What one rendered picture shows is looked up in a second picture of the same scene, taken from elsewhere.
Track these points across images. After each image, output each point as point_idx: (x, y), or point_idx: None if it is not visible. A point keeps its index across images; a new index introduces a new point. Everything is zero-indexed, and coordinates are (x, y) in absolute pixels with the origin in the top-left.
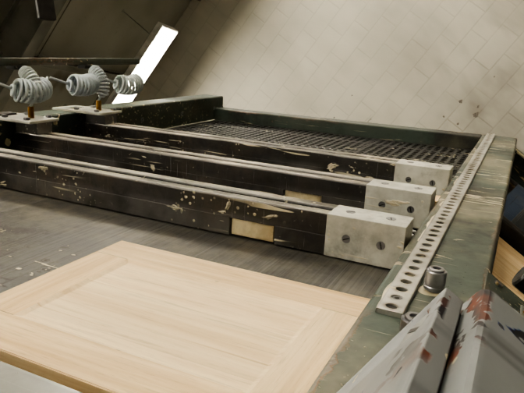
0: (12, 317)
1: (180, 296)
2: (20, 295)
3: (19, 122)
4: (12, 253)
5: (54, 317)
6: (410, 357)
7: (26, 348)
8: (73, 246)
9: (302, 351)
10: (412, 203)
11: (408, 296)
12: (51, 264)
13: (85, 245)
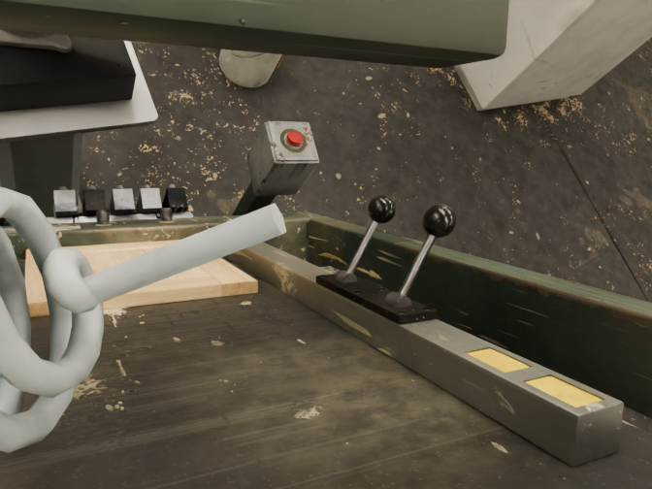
0: (212, 275)
1: (104, 269)
2: (190, 282)
3: None
4: (115, 340)
5: (190, 274)
6: (278, 122)
7: (224, 265)
8: (48, 334)
9: (119, 246)
10: None
11: (52, 225)
12: (110, 319)
13: (33, 333)
